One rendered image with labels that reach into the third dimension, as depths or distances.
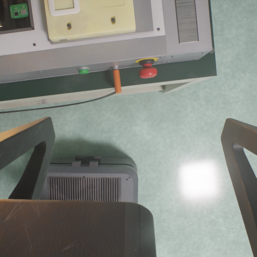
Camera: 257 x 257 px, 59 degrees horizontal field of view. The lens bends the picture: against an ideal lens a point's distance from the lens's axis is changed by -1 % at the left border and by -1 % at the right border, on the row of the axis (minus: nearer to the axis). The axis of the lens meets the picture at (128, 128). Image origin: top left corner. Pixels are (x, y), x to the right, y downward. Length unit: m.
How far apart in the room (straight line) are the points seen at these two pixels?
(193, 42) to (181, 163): 0.99
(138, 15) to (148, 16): 0.02
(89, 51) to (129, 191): 0.79
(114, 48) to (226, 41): 1.06
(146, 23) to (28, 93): 0.34
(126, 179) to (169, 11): 0.81
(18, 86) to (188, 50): 0.42
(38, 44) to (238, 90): 1.18
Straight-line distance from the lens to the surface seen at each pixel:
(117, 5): 0.47
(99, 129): 1.35
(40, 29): 0.53
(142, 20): 0.49
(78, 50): 0.50
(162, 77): 0.59
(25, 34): 0.54
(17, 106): 1.32
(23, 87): 0.64
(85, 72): 0.52
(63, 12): 0.48
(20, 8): 0.54
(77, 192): 1.17
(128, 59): 0.49
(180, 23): 0.51
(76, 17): 0.48
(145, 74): 0.49
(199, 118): 1.39
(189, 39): 0.51
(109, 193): 1.15
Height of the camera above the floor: 1.33
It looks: 85 degrees down
